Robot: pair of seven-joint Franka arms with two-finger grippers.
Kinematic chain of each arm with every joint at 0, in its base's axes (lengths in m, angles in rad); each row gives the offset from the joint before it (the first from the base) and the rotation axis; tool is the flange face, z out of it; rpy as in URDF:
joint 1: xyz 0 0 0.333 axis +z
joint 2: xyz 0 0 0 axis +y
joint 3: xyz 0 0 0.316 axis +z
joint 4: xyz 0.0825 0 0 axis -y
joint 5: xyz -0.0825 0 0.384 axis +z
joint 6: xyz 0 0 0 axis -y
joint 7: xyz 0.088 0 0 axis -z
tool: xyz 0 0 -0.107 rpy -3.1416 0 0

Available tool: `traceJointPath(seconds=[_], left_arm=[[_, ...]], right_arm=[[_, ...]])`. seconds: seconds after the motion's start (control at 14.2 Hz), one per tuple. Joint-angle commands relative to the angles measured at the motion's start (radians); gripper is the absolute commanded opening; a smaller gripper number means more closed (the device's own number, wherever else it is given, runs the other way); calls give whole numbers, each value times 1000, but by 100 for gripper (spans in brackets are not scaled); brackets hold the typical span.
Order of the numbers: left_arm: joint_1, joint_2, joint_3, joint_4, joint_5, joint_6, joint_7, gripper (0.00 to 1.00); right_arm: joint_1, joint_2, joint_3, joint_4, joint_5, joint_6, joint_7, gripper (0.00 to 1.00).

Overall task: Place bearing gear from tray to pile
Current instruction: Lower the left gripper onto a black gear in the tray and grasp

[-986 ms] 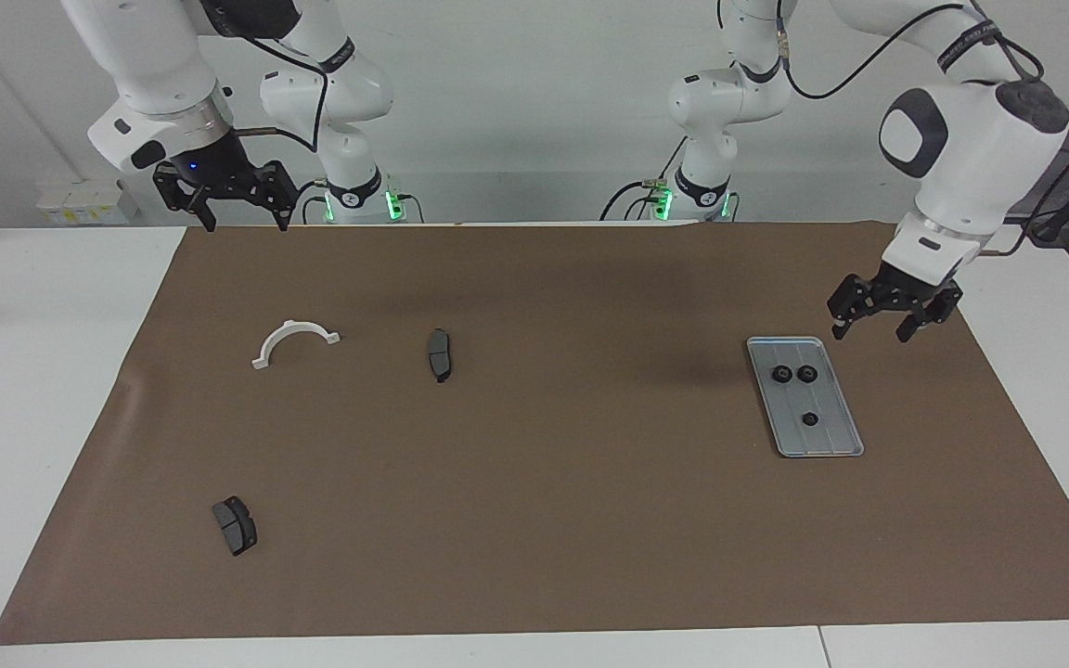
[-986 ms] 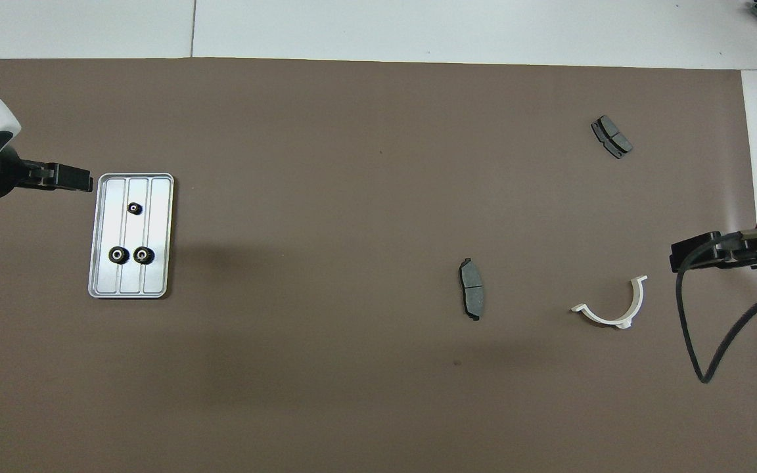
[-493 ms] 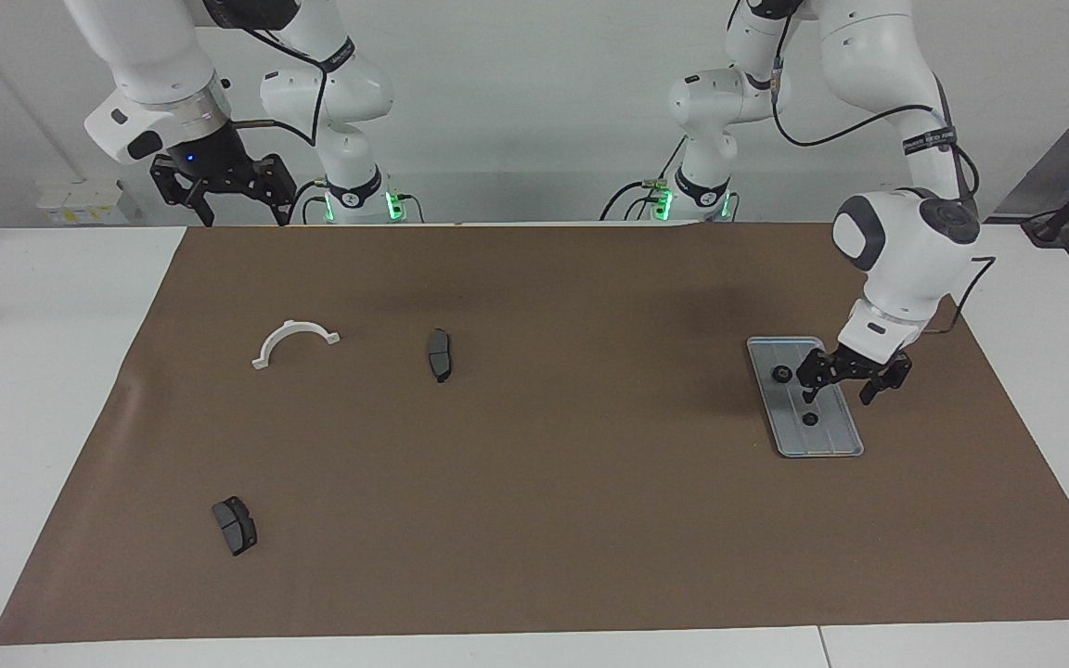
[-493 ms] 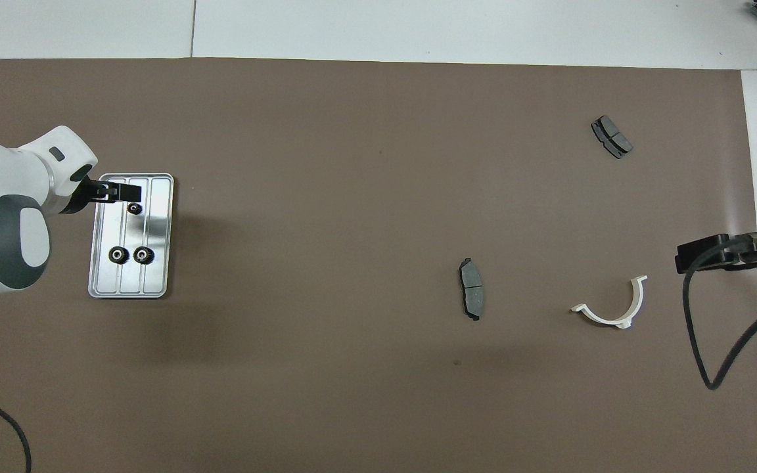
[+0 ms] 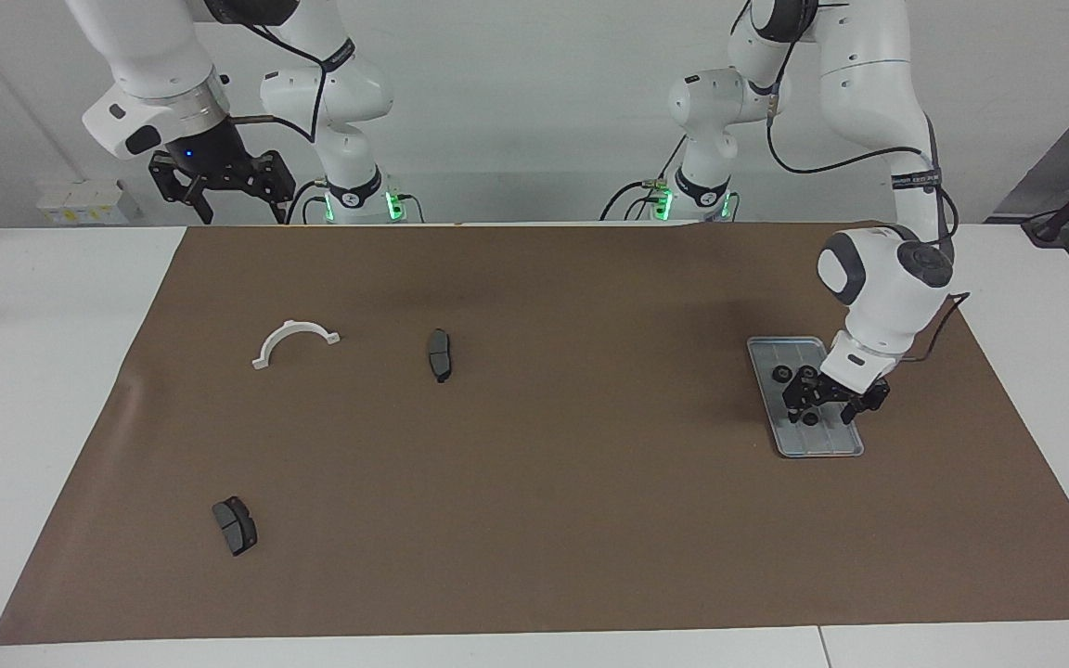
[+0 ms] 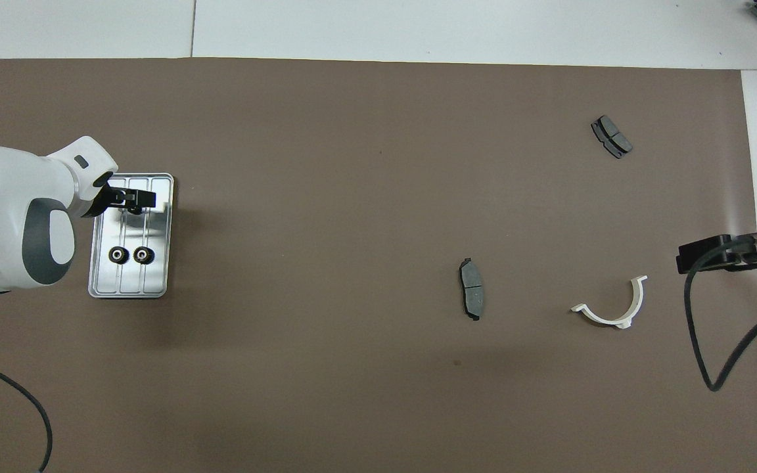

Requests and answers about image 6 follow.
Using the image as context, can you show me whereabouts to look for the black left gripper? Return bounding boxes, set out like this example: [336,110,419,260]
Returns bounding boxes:
[91,172,157,218]

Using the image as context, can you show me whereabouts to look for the white curved plastic bracket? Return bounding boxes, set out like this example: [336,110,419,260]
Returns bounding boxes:
[570,275,649,330]

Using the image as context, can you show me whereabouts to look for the silver metal tray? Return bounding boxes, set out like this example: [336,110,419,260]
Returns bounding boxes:
[87,173,175,300]

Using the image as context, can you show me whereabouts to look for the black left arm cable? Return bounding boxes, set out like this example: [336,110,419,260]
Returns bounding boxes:
[0,354,53,473]

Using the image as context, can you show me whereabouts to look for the short grey brake pad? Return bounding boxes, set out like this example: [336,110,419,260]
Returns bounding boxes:
[591,115,633,160]

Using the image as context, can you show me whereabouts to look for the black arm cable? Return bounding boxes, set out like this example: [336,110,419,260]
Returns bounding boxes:
[683,235,757,394]
[0,354,53,473]

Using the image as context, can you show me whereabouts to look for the long grey brake pad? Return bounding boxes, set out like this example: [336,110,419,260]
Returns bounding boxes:
[459,258,486,322]

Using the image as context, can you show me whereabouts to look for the brown table mat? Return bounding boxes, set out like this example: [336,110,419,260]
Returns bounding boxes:
[0,58,757,473]

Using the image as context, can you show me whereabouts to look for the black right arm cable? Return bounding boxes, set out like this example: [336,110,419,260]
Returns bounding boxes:
[683,235,757,394]

